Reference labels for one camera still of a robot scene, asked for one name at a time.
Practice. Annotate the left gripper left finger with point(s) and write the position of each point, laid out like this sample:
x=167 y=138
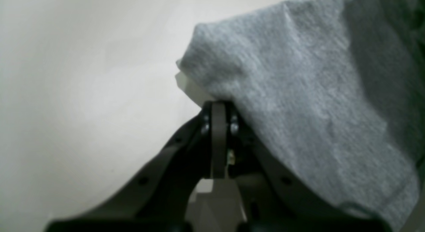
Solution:
x=155 y=199

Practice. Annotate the grey T-shirt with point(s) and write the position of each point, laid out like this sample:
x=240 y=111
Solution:
x=334 y=89

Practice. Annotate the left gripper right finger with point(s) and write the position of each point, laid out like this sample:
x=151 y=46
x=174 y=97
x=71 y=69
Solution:
x=274 y=199

